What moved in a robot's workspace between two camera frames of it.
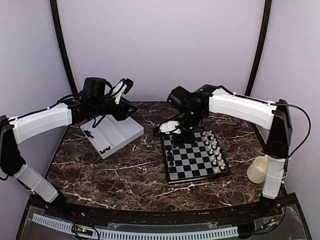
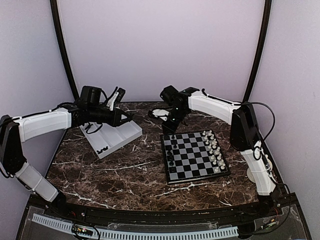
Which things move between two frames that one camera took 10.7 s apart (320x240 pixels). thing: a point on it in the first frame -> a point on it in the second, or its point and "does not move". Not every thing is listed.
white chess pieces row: x=215 y=150 does not move
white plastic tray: x=109 y=134 does not move
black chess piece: x=172 y=169 does not move
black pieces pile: x=88 y=133 -> x=102 y=150
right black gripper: x=190 y=138 -> x=171 y=129
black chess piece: x=171 y=157 does not move
